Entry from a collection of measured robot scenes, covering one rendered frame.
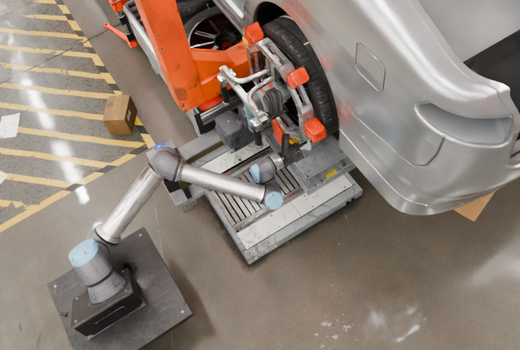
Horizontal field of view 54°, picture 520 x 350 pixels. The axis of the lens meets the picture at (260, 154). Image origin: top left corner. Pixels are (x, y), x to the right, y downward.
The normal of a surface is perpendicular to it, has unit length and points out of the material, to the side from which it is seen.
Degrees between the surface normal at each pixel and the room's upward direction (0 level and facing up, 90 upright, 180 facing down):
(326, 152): 0
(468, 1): 22
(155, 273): 0
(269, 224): 0
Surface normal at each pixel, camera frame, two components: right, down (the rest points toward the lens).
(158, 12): 0.51, 0.69
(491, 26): 0.07, -0.28
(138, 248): -0.11, -0.54
